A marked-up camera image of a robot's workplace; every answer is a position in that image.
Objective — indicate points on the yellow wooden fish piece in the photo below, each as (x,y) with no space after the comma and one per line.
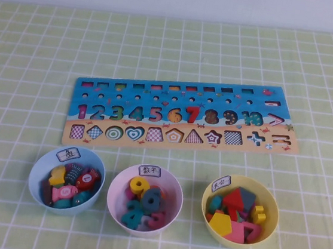
(57,176)

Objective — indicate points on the red number seven piece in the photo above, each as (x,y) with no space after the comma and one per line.
(193,114)

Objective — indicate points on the white label on pink bowl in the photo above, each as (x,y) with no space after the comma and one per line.
(149,171)

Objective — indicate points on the grey-blue number six piece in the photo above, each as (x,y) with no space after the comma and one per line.
(156,194)

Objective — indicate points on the yellow number nine piece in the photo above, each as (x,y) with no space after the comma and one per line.
(133,188)

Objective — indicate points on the colourful wooden puzzle board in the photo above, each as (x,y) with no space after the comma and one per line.
(235,150)

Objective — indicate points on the orange number piece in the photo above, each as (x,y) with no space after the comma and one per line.
(162,202)

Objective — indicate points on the pink plastic bowl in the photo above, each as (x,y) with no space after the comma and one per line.
(117,185)

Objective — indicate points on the white label on yellow bowl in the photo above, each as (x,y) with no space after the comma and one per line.
(221,184)

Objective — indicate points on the teal shape piece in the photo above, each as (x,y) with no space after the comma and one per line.
(215,203)

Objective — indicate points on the red fish piece numbered one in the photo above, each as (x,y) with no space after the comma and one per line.
(88,178)

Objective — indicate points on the magenta number three piece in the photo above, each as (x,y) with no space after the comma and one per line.
(158,219)

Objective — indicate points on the teal number four piece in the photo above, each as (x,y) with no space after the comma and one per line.
(128,218)

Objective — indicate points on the red triangle piece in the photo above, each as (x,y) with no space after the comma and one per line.
(234,199)

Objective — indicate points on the white label on blue bowl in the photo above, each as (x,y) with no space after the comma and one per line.
(69,155)

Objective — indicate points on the orange shape piece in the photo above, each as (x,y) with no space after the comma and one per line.
(209,217)

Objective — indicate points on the pale lilac number piece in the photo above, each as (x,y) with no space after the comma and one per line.
(143,224)

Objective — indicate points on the dark striped fish piece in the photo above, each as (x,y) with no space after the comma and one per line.
(73,174)

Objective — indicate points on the grey-blue trapezoid piece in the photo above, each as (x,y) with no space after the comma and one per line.
(248,198)

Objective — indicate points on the red shape piece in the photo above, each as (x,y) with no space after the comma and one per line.
(231,213)

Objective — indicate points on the yellow pentagon piece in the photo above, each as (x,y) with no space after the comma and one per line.
(219,223)

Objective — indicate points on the teal fish piece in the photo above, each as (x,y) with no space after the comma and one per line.
(63,204)
(81,198)

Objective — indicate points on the purple shape piece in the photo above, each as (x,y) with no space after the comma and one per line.
(243,214)

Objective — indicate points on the pink fish piece numbered five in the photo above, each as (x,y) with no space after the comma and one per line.
(64,193)

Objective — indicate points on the yellow plastic bowl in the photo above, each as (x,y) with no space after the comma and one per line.
(269,202)

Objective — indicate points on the yellow equals sign piece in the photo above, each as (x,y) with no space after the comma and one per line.
(258,214)

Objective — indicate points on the pink square piece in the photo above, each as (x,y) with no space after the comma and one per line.
(236,233)

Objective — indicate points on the light blue plastic bowl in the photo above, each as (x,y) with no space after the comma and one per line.
(40,164)

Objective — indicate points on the pink angled sign piece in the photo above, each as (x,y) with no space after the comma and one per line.
(253,229)

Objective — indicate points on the brown fish piece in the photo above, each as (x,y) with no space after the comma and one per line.
(45,194)

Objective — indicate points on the green checked tablecloth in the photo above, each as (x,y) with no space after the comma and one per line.
(311,72)

